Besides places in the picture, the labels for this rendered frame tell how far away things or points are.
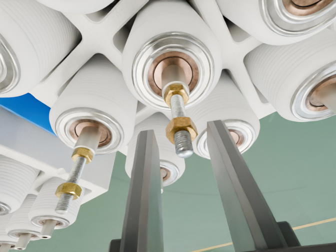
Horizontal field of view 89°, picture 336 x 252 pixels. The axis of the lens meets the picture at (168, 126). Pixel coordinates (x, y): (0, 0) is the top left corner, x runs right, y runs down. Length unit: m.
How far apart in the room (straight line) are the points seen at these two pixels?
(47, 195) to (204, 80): 0.41
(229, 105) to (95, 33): 0.18
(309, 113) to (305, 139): 0.55
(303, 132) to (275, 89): 0.54
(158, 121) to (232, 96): 0.12
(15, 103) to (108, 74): 0.26
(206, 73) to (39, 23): 0.16
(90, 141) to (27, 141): 0.26
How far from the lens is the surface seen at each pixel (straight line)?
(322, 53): 0.22
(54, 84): 0.29
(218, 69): 0.17
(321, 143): 0.87
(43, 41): 0.21
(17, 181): 0.45
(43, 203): 0.47
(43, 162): 0.44
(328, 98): 0.23
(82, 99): 0.20
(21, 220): 0.58
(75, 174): 0.18
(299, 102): 0.23
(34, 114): 0.46
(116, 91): 0.22
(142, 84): 0.17
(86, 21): 0.24
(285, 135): 0.74
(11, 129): 0.46
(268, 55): 0.26
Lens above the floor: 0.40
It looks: 47 degrees down
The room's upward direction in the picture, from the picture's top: 176 degrees clockwise
